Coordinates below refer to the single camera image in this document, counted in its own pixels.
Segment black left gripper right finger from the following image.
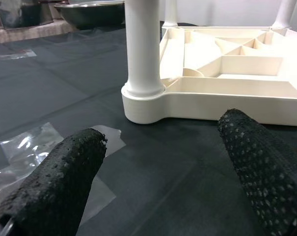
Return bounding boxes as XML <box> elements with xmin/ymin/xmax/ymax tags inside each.
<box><xmin>217</xmin><ymin>108</ymin><xmax>297</xmax><ymax>236</ymax></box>

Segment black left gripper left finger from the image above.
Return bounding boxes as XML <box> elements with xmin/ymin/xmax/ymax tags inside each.
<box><xmin>0</xmin><ymin>127</ymin><xmax>108</xmax><ymax>236</ymax></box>

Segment white plastic table leg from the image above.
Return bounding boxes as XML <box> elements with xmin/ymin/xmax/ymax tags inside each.
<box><xmin>162</xmin><ymin>0</ymin><xmax>180</xmax><ymax>28</ymax></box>
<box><xmin>124</xmin><ymin>0</ymin><xmax>166</xmax><ymax>100</ymax></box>
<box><xmin>270</xmin><ymin>0</ymin><xmax>297</xmax><ymax>30</ymax></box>

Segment clear tape patch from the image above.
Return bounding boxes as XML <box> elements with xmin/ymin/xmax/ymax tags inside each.
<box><xmin>0</xmin><ymin>122</ymin><xmax>127</xmax><ymax>228</ymax></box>

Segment white ribbed plastic tabletop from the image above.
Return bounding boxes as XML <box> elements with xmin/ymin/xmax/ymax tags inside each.
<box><xmin>121</xmin><ymin>26</ymin><xmax>297</xmax><ymax>128</ymax></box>

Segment black tablecloth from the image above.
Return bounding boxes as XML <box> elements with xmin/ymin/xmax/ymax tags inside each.
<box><xmin>0</xmin><ymin>21</ymin><xmax>297</xmax><ymax>236</ymax></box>

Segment clear plastic bag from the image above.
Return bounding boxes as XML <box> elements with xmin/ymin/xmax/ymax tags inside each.
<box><xmin>0</xmin><ymin>48</ymin><xmax>37</xmax><ymax>61</ymax></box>

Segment floral cloth covered stand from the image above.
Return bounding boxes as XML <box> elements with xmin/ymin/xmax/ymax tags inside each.
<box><xmin>0</xmin><ymin>21</ymin><xmax>78</xmax><ymax>45</ymax></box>

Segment black bag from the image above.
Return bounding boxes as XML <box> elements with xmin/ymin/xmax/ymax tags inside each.
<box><xmin>2</xmin><ymin>2</ymin><xmax>53</xmax><ymax>29</ymax></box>

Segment black wok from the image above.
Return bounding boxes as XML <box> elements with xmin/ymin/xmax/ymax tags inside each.
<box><xmin>54</xmin><ymin>0</ymin><xmax>126</xmax><ymax>30</ymax></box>

